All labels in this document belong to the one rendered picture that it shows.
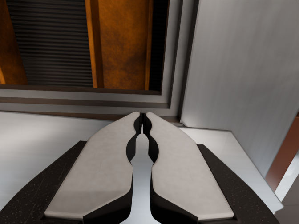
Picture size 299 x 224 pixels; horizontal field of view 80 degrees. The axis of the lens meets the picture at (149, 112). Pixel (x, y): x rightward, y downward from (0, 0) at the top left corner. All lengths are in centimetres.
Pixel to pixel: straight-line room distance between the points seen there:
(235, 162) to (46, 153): 16
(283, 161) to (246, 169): 6
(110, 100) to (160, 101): 4
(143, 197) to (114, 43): 21
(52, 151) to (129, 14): 21
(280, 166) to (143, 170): 15
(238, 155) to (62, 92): 16
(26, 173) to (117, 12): 22
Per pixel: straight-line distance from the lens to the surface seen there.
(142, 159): 16
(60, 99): 17
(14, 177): 21
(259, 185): 22
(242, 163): 19
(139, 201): 20
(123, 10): 29
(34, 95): 18
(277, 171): 26
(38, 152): 18
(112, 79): 31
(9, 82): 33
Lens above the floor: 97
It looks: 62 degrees down
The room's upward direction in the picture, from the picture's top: 177 degrees clockwise
